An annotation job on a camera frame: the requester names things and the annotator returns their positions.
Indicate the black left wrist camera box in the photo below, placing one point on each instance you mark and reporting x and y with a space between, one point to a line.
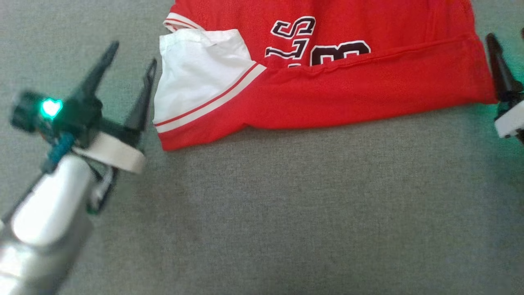
77 116

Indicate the large grey sofa seat cushion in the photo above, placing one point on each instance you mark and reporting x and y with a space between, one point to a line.
286 213

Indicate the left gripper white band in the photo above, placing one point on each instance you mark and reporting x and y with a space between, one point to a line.
118 151

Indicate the red white sports jersey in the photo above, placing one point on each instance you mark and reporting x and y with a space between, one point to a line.
348 94

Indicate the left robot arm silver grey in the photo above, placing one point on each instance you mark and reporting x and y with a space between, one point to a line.
45 213

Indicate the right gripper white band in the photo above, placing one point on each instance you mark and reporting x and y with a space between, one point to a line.
511 121

